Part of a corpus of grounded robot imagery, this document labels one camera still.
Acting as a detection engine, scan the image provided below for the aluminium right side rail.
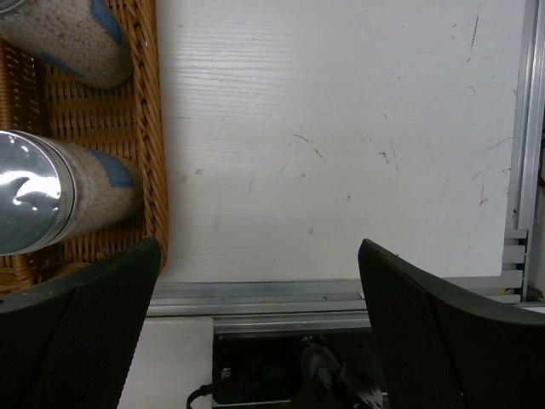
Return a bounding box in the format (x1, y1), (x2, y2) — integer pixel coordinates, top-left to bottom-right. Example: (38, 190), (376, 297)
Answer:
(503, 1), (544, 302)

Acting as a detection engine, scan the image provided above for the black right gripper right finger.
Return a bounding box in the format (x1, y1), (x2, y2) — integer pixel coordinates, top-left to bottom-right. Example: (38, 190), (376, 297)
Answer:
(358, 239), (544, 408)

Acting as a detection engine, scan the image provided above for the white canister silver lid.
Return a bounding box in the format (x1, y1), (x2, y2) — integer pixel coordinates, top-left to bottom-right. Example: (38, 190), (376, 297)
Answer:
(1, 130), (144, 256)
(1, 1), (133, 89)

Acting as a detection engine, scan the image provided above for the brown wicker divided tray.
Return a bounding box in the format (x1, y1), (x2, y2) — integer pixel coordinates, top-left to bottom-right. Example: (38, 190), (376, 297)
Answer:
(1, 1), (169, 294)

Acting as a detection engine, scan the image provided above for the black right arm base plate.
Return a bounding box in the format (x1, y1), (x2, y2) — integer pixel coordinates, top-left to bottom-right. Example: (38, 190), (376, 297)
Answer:
(186, 330), (390, 408)

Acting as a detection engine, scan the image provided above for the aluminium front rail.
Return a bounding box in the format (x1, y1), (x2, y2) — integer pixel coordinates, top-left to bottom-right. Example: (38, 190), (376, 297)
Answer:
(147, 279), (370, 334)

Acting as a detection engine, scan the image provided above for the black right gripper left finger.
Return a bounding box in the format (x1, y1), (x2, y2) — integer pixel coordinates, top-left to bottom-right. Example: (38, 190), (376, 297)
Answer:
(1, 238), (162, 408)

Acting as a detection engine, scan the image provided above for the aluminium rail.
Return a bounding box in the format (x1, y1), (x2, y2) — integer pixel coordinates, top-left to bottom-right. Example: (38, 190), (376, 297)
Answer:
(147, 279), (370, 334)
(503, 1), (544, 302)

